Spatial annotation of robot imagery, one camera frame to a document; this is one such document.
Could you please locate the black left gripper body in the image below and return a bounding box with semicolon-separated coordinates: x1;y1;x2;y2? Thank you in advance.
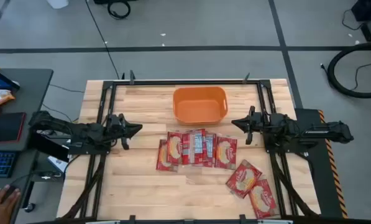
105;113;131;151

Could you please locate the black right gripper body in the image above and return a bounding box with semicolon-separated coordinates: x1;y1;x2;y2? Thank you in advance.
245;106;270;146

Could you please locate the orange plastic basket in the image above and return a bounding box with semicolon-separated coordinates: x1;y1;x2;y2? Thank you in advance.
172;86;229;126

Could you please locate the black box under desk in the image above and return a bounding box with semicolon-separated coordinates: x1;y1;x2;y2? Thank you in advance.
28;131;70;163

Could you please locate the white paper sheet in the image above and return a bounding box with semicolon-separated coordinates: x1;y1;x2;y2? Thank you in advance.
47;155;68;174

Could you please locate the black desk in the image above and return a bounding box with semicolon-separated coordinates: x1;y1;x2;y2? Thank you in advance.
0;68;54;224

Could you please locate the yellow black hazard tape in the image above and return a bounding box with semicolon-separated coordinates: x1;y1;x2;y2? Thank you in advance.
318;109;349;219

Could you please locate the white container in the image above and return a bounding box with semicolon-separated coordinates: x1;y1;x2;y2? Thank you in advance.
46;0;70;10

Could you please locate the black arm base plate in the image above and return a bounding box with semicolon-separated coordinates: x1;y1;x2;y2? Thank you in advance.
67;133;113;156

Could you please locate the black aluminium table frame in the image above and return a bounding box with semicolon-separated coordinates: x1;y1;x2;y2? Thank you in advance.
60;79;321;220

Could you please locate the thick black hose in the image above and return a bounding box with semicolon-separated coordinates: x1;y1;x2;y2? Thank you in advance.
326;41;371;100

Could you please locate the long black floor cable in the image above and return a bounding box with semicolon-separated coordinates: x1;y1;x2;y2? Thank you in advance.
85;0;121;80

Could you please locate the thin black cable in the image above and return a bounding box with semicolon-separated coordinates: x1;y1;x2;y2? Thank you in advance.
319;58;371;92

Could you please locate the coiled black cable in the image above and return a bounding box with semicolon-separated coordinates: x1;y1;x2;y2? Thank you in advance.
106;0;132;21

